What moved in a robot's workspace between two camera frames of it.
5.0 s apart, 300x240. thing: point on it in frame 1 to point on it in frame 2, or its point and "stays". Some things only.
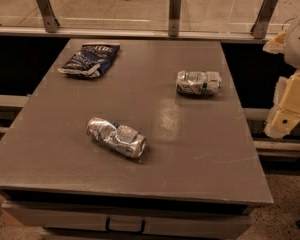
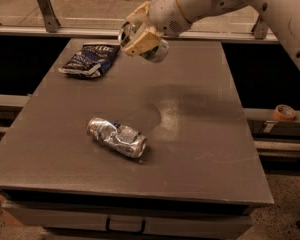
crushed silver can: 200,83 to 154,54
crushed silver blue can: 121,139 stays
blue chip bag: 91,59 stays
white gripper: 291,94 to 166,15
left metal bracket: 51,23 stays
